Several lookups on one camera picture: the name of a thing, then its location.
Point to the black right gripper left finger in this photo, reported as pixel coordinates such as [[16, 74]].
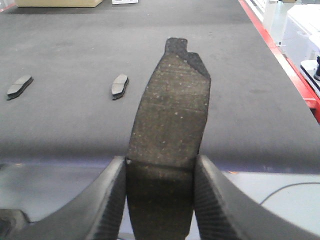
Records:
[[55, 202]]

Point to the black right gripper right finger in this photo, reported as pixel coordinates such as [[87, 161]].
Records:
[[224, 212]]

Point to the white flat box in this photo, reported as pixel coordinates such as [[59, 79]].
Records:
[[117, 2]]

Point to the grey brake pad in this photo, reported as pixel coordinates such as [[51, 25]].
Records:
[[17, 88], [164, 144], [119, 85]]

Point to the dark grey conveyor belt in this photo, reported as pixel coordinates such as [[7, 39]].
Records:
[[257, 120]]

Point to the cardboard box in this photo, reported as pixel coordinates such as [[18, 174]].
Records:
[[58, 3]]

